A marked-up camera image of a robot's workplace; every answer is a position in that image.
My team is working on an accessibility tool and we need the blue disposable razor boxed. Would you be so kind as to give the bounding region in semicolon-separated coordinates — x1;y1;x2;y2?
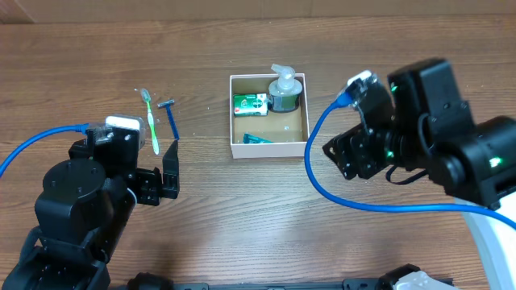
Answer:
157;99;180;140

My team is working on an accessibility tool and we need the green toothbrush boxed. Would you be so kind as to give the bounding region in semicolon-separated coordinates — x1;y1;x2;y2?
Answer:
140;89;160;155

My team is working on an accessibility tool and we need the teal toothpaste tube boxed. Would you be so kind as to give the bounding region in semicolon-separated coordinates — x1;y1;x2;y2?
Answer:
243;133;272;144

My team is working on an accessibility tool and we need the clear soap pump bottle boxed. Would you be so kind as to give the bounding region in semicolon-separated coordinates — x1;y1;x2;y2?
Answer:
268;64;302;113

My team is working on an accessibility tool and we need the green soap bar packet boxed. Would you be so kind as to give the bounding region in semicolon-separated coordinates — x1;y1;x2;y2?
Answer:
233;93;268;117

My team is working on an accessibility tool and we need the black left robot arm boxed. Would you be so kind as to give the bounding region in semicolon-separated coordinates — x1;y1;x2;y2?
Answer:
3;126;180;290

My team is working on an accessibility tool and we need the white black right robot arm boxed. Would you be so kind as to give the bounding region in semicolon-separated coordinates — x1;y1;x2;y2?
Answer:
323;58;515;289

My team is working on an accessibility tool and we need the pink open box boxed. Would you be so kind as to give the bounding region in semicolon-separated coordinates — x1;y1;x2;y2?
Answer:
228;72;310;159

